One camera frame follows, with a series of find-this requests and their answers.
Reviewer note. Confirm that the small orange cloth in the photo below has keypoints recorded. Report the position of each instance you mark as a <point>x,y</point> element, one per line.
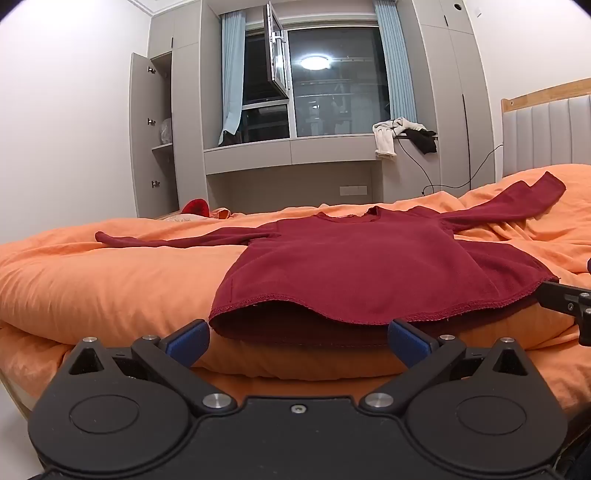
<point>222,213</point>

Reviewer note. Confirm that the clear plastic bag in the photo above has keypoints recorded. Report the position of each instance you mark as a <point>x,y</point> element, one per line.
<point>165,131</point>

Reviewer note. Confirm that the white cloth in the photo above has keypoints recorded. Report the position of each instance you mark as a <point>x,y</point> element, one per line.
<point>384,138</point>

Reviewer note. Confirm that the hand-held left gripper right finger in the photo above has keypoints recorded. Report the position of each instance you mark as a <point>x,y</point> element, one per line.
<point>406,344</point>

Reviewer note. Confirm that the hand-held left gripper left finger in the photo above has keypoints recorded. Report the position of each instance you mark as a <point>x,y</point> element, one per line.
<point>188,342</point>

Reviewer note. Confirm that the wooden bed side rail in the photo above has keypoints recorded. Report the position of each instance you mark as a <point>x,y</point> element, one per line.
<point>167,214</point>

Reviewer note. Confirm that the open grey wardrobe door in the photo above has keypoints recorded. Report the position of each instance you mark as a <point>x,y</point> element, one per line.
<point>142,138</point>

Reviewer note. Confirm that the light blue pleated curtain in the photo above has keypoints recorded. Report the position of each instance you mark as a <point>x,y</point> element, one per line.
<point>397,69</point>

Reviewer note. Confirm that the black cloth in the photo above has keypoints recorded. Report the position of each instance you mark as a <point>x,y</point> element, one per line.
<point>425,141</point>

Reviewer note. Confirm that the white wall socket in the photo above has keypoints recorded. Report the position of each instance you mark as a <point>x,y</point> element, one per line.
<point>353,190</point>

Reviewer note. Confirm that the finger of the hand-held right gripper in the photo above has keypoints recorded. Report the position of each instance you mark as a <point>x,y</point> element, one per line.
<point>561,297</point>

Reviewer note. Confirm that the orange duvet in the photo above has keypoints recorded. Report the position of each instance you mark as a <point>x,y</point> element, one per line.
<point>115,286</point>

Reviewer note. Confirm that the dark item on windowsill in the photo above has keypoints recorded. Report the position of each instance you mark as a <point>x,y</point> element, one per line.
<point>228,139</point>

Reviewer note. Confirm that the open window sash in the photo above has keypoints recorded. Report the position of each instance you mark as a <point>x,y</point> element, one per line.
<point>277,50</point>

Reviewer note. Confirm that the grey built-in wardrobe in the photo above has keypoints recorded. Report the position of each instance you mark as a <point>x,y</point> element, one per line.
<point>457,115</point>

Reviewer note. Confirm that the red plush item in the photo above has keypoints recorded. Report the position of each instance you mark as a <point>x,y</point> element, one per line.
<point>196,207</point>

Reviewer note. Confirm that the large glass window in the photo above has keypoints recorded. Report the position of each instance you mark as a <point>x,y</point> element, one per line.
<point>339,92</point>

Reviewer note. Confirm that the grey padded headboard wooden frame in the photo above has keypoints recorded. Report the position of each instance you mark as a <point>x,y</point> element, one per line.
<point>549,134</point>

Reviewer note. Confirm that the dark red sweater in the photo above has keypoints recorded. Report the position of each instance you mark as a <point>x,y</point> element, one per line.
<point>364,267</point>

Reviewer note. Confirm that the light blue smooth curtain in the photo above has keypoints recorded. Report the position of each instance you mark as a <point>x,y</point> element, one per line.
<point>232,78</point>

